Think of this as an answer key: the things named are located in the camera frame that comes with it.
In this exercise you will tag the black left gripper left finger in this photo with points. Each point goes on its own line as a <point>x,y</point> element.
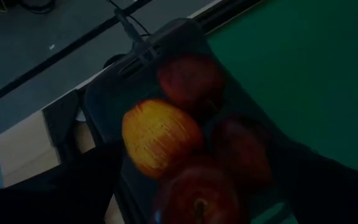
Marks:
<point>79,193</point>

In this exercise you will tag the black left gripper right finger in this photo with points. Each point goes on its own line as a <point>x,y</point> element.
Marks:
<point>337,199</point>

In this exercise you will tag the yellow orange apple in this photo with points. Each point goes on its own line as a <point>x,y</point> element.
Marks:
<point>160,137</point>

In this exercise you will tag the dark red apple with stem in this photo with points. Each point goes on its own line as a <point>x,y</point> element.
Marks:
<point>197,193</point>

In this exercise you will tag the clear bin of mixed fruit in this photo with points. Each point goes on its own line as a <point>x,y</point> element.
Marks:
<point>110,93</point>

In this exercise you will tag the black aluminium table frame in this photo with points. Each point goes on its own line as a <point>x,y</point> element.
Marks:
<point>225,11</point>

